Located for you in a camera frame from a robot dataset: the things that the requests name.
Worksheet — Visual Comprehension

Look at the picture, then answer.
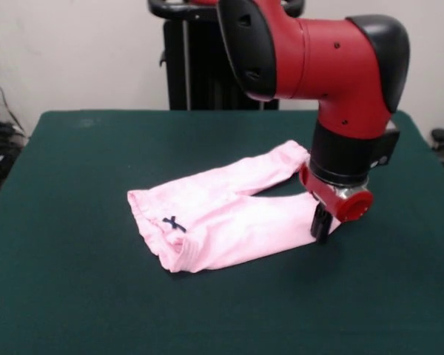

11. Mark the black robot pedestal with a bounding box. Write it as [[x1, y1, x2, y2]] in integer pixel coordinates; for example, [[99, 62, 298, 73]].
[[147, 0, 304, 111]]

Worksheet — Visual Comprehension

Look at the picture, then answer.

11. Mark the black cable bundle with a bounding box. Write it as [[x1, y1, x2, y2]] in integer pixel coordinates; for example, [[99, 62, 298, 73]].
[[0, 120, 27, 151]]

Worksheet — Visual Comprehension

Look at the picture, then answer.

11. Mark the pink garment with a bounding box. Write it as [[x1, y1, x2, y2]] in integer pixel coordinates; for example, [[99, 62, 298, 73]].
[[127, 139, 343, 274]]

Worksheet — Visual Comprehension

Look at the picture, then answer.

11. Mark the dark green table cloth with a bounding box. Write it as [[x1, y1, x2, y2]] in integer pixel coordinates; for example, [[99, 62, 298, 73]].
[[0, 109, 444, 355]]

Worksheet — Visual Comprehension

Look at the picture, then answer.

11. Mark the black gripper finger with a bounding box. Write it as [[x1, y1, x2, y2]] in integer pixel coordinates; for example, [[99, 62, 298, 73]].
[[309, 205, 332, 245]]

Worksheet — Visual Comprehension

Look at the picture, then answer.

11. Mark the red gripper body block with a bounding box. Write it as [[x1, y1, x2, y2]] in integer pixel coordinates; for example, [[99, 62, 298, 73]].
[[298, 163, 374, 223]]

